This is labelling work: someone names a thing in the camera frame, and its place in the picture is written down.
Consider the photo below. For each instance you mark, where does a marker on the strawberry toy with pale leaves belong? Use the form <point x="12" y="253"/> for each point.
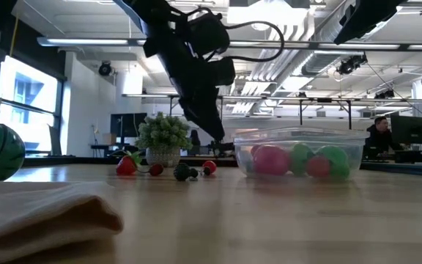
<point x="126" y="166"/>

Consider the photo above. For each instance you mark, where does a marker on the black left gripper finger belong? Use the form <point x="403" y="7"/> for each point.
<point x="198" y="115"/>
<point x="214" y="113"/>

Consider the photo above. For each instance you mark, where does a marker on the black computer monitor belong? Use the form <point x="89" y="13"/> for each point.
<point x="128" y="124"/>
<point x="410" y="130"/>

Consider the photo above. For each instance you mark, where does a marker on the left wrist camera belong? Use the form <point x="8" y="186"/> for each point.
<point x="209" y="34"/>

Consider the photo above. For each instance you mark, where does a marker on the black metal gantry frame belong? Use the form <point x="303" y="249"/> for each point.
<point x="349" y="117"/>

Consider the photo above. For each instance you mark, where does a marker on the clear plastic tupperware container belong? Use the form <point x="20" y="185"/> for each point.
<point x="357" y="154"/>

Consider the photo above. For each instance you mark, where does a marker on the cardboard box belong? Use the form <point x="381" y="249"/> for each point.
<point x="109" y="138"/>

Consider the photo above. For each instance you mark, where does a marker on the person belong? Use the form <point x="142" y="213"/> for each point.
<point x="379" y="139"/>
<point x="195" y="138"/>

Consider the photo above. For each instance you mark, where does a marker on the beige folded cloth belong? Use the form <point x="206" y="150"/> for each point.
<point x="31" y="212"/>

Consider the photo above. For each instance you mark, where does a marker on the blackberry toy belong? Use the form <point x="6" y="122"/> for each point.
<point x="181" y="172"/>

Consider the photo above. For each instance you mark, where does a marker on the dark red cherry toy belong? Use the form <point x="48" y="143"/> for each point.
<point x="156" y="169"/>

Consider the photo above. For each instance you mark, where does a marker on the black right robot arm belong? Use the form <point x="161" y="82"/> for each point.
<point x="365" y="18"/>

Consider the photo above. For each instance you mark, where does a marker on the large window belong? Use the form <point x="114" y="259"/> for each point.
<point x="28" y="91"/>

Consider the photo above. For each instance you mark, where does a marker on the potted green artificial plant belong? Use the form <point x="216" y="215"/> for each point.
<point x="163" y="132"/>

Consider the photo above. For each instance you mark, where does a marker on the light green round toy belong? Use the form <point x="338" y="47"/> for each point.
<point x="335" y="155"/>

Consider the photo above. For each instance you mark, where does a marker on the silver ventilation duct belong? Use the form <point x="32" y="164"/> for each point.
<point x="317" y="55"/>

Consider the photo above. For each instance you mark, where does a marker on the ceiling light strip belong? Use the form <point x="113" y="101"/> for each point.
<point x="86" y="41"/>

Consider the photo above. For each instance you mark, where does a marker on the black ceiling camera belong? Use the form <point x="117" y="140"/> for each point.
<point x="104" y="69"/>
<point x="352" y="64"/>
<point x="385" y="94"/>

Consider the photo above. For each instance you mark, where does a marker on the red tomato toy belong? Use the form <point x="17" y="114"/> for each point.
<point x="271" y="160"/>

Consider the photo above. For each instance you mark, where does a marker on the small dark berry toy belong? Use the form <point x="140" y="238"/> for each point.
<point x="194" y="173"/>

